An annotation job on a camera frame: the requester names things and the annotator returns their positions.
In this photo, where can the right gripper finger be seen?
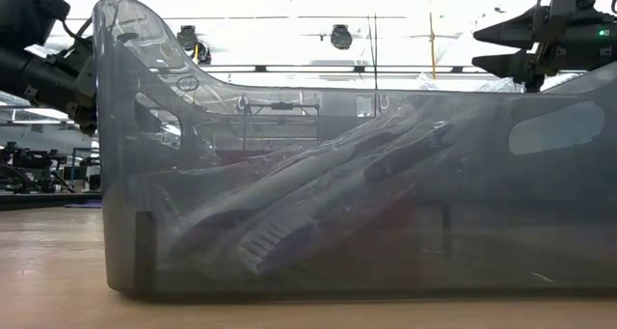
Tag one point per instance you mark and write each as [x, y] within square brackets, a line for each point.
[516, 64]
[520, 32]

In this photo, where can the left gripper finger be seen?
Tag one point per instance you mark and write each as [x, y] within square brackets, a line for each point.
[148, 120]

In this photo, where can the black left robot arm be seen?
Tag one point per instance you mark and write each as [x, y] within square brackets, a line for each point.
[29, 10]

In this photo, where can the black round hanging device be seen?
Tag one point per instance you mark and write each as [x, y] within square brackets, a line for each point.
[340, 36]
[186, 35]

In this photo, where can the dark blue mat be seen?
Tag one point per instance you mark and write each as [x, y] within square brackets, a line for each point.
[84, 204]

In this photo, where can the long grey horizontal rail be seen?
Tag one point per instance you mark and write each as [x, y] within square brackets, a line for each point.
[313, 69]

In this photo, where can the dark device with yellow stripe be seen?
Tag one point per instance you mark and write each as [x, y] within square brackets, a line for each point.
[203, 54]

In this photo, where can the smoky translucent plastic bin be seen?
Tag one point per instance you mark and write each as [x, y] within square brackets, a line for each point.
[530, 223]

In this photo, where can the black aluminium table frame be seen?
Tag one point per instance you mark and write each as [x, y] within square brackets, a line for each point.
[38, 200]

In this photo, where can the black background robot rig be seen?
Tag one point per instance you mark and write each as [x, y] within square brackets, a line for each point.
[29, 167]

